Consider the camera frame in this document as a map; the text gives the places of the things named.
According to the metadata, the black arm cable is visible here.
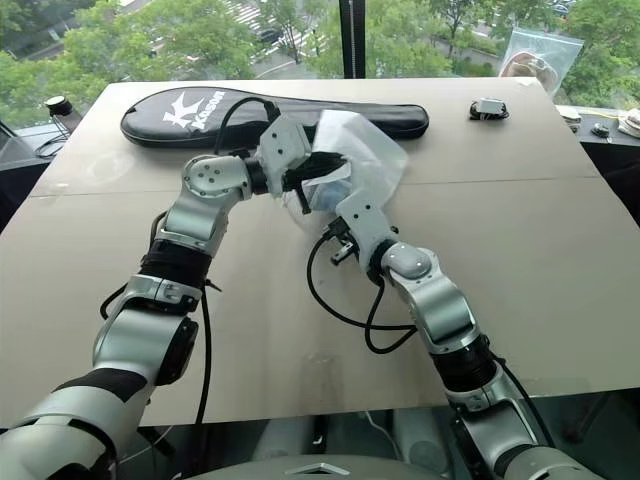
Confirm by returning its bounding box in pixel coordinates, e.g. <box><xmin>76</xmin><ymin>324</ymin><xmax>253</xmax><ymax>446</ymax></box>
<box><xmin>213</xmin><ymin>96</ymin><xmax>281</xmax><ymax>153</ymax></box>
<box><xmin>306</xmin><ymin>232</ymin><xmax>419</xmax><ymax>355</ymax></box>

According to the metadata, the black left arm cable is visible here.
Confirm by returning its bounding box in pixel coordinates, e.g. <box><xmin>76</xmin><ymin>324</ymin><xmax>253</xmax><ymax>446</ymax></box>
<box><xmin>213</xmin><ymin>96</ymin><xmax>281</xmax><ymax>153</ymax></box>

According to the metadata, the grey robot torso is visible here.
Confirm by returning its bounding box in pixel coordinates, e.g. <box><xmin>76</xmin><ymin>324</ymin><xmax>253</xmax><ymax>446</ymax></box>
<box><xmin>182</xmin><ymin>460</ymin><xmax>506</xmax><ymax>480</ymax></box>

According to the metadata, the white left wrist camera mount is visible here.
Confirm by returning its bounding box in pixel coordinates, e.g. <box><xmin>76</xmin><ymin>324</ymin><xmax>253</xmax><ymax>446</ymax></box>
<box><xmin>256</xmin><ymin>116</ymin><xmax>315</xmax><ymax>200</ymax></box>

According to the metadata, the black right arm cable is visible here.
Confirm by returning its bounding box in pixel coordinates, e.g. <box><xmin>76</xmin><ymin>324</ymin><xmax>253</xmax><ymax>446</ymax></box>
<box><xmin>306</xmin><ymin>232</ymin><xmax>419</xmax><ymax>355</ymax></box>

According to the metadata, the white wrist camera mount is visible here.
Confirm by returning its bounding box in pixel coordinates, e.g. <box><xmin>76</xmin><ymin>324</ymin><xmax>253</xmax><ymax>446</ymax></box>
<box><xmin>256</xmin><ymin>116</ymin><xmax>315</xmax><ymax>200</ymax></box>
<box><xmin>333</xmin><ymin>185</ymin><xmax>401</xmax><ymax>282</ymax></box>

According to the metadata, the clear plastic zip bag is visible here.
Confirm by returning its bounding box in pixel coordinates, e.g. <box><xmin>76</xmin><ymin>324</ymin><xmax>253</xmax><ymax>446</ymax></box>
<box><xmin>498</xmin><ymin>26</ymin><xmax>585</xmax><ymax>97</ymax></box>

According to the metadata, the small white device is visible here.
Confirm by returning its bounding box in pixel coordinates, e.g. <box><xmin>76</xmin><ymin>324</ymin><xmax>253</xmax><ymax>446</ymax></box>
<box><xmin>467</xmin><ymin>97</ymin><xmax>512</xmax><ymax>122</ymax></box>

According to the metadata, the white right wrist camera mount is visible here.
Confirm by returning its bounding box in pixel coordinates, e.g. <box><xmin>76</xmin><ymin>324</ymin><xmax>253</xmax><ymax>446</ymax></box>
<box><xmin>333</xmin><ymin>185</ymin><xmax>401</xmax><ymax>282</ymax></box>

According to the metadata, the thin yellow cable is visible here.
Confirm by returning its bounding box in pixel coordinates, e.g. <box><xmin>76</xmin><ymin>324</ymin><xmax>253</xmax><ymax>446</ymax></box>
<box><xmin>579</xmin><ymin>106</ymin><xmax>626</xmax><ymax>124</ymax></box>

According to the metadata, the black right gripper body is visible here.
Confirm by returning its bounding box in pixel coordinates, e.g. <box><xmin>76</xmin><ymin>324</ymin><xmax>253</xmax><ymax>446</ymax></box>
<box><xmin>322</xmin><ymin>221</ymin><xmax>357</xmax><ymax>268</ymax></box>

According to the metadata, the black side table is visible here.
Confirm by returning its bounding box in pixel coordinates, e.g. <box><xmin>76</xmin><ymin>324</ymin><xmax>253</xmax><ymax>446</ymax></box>
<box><xmin>0</xmin><ymin>122</ymin><xmax>69</xmax><ymax>236</ymax></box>
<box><xmin>578</xmin><ymin>138</ymin><xmax>640</xmax><ymax>229</ymax></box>

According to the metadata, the crumpled beige cloth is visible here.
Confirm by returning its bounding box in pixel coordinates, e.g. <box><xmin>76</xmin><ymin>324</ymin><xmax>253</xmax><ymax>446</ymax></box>
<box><xmin>616</xmin><ymin>108</ymin><xmax>640</xmax><ymax>139</ymax></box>

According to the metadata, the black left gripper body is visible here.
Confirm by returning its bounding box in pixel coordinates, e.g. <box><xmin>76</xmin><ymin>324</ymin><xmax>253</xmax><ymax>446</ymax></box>
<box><xmin>282</xmin><ymin>158</ymin><xmax>326</xmax><ymax>195</ymax></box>

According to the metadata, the black window mullion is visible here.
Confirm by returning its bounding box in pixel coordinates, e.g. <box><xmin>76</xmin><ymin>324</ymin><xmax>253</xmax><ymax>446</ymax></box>
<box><xmin>338</xmin><ymin>0</ymin><xmax>364</xmax><ymax>80</ymax></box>

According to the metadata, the translucent white drawstring bag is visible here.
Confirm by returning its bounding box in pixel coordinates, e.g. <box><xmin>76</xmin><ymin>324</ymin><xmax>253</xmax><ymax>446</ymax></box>
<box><xmin>281</xmin><ymin>106</ymin><xmax>412</xmax><ymax>237</ymax></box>

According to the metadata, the black Kason racket cover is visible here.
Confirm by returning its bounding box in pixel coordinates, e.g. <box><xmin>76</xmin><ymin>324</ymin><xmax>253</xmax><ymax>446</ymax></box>
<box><xmin>119</xmin><ymin>86</ymin><xmax>432</xmax><ymax>150</ymax></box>

